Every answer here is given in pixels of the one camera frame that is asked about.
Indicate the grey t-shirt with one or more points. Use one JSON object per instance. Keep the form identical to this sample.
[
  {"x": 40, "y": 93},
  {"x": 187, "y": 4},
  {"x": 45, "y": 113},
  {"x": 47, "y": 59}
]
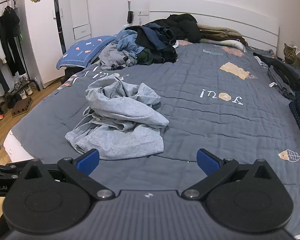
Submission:
[{"x": 120, "y": 110}]

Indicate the white bed base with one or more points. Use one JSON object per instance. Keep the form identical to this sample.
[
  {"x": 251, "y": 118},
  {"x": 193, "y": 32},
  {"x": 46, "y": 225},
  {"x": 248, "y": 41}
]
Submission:
[{"x": 17, "y": 147}]

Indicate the white wardrobe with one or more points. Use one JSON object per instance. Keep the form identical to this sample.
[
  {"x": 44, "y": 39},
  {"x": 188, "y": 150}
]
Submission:
[{"x": 40, "y": 30}]

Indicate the cream bolster pillow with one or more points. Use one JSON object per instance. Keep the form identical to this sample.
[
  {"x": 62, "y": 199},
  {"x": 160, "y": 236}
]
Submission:
[{"x": 230, "y": 43}]

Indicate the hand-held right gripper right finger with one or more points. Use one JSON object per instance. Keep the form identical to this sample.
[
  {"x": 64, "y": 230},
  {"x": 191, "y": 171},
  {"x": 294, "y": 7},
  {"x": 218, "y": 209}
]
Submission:
[{"x": 207, "y": 162}]

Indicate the white sock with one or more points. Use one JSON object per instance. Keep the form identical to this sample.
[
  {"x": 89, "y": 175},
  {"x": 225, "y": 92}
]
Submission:
[{"x": 175, "y": 44}]

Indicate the stack of folded dark clothes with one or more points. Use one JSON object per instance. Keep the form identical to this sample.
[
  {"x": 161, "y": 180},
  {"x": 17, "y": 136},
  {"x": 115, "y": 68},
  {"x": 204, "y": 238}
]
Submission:
[{"x": 285, "y": 77}]

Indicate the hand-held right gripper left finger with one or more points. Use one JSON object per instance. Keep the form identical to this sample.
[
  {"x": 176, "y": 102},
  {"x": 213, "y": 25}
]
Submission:
[{"x": 87, "y": 162}]

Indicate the pile of unfolded clothes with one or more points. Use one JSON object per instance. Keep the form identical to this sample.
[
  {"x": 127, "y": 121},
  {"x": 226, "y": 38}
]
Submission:
[{"x": 140, "y": 45}]

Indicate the blue printed pillow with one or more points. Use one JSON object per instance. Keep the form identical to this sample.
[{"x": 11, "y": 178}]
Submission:
[{"x": 82, "y": 52}]

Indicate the folded olive brown blankets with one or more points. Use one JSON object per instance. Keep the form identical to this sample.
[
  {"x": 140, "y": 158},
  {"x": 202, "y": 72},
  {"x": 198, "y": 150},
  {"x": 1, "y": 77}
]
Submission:
[{"x": 220, "y": 30}]

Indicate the black clothes rack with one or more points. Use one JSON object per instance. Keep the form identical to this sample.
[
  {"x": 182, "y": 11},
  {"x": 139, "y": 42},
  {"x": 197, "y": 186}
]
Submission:
[{"x": 2, "y": 3}]

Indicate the black puffy jacket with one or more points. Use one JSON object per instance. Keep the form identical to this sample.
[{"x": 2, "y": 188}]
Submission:
[{"x": 185, "y": 27}]

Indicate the pair of beige shoes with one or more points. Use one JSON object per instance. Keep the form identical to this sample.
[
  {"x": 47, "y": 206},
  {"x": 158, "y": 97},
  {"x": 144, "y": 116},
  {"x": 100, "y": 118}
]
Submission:
[{"x": 25, "y": 87}]

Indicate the white headboard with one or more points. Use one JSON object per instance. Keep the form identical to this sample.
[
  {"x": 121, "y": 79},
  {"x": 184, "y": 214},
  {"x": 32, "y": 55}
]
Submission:
[{"x": 215, "y": 10}]

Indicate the white wall outlet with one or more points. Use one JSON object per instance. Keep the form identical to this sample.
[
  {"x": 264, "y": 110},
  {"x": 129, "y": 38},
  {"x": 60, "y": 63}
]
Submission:
[{"x": 143, "y": 12}]

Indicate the brown hexagonal mat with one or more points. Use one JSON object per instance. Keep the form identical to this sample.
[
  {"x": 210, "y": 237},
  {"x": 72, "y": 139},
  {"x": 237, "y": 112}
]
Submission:
[{"x": 21, "y": 108}]

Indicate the tabby cat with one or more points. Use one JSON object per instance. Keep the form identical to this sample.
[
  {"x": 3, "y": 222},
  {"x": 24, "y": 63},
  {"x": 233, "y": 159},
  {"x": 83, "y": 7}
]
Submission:
[{"x": 291, "y": 55}]

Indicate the black cylinder device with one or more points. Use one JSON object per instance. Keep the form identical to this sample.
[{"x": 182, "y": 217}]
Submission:
[{"x": 130, "y": 17}]

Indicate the grey printed quilt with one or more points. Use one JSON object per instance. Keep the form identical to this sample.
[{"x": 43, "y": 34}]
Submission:
[{"x": 215, "y": 130}]

